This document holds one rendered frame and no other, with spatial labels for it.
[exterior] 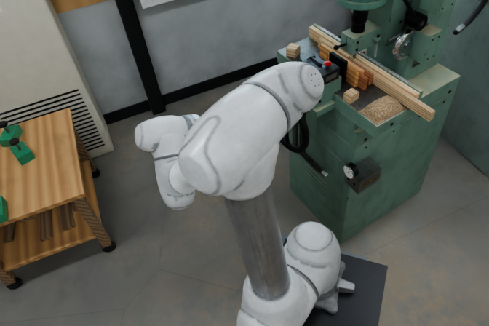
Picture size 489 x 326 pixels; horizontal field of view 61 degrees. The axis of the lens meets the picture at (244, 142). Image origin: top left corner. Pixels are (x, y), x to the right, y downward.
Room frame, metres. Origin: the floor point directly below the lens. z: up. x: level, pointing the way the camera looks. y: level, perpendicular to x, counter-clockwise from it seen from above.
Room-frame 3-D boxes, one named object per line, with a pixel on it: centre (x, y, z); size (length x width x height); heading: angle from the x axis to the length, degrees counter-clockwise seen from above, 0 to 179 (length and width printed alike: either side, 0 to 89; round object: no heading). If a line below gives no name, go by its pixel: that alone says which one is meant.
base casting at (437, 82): (1.39, -0.58, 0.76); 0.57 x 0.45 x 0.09; 117
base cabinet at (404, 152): (1.39, -0.58, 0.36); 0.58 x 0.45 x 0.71; 117
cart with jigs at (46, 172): (1.40, 1.10, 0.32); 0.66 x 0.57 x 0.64; 17
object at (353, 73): (1.29, -0.42, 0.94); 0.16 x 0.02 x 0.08; 27
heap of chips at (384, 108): (1.07, -0.51, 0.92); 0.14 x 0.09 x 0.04; 117
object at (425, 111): (1.26, -0.51, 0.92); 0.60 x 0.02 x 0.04; 27
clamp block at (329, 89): (1.25, -0.30, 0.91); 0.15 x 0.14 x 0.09; 27
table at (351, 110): (1.29, -0.38, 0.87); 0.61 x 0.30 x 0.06; 27
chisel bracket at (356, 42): (1.34, -0.49, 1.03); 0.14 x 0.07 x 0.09; 117
